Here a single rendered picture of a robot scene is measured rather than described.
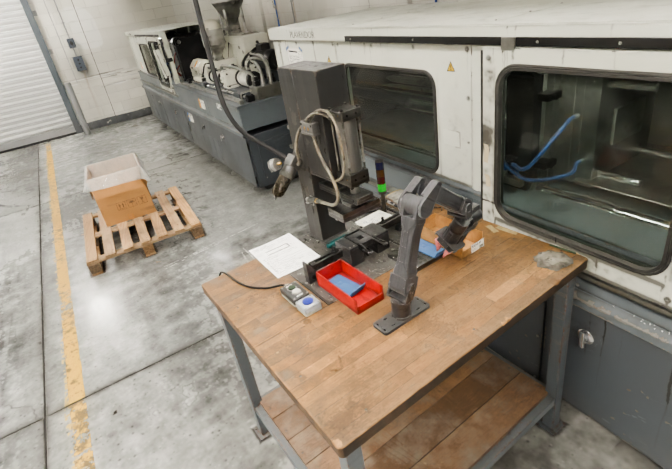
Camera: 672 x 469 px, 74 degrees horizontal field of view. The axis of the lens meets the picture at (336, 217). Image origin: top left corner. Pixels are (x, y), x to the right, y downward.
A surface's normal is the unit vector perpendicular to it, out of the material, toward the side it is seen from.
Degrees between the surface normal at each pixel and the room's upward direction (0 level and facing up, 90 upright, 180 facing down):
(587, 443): 0
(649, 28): 90
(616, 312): 33
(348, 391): 0
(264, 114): 90
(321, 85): 90
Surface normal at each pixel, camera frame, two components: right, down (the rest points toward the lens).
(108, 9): 0.53, 0.33
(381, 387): -0.15, -0.88
